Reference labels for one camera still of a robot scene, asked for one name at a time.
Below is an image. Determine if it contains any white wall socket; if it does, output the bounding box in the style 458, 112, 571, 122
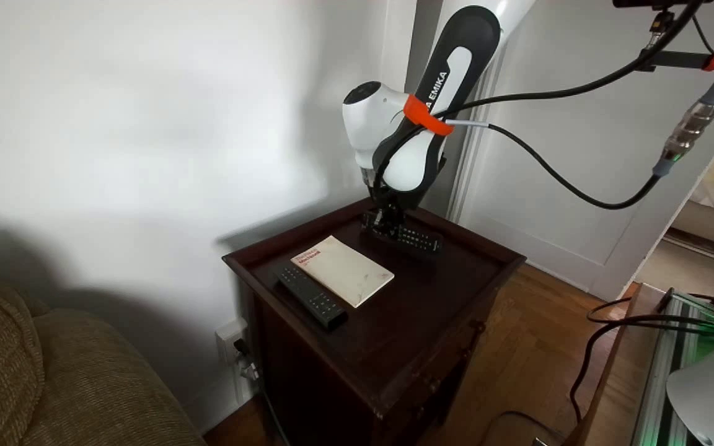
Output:
215, 317, 251, 367

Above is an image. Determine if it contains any white door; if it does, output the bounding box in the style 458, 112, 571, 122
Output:
447, 0, 714, 302

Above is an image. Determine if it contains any beige booklet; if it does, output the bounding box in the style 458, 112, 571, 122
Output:
290, 235, 395, 308

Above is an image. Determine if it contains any black cable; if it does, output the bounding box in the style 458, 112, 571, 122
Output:
570, 296, 714, 426

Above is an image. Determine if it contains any long black remote control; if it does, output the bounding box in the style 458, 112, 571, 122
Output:
272, 261, 349, 331

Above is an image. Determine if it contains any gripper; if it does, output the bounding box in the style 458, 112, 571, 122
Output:
361, 180, 425, 241

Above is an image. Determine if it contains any brown fabric couch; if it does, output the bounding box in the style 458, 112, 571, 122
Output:
0, 248, 207, 446

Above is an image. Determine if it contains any dark wooden nightstand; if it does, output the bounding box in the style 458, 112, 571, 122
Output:
221, 197, 527, 446

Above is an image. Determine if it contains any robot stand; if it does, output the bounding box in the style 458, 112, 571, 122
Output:
565, 282, 714, 446

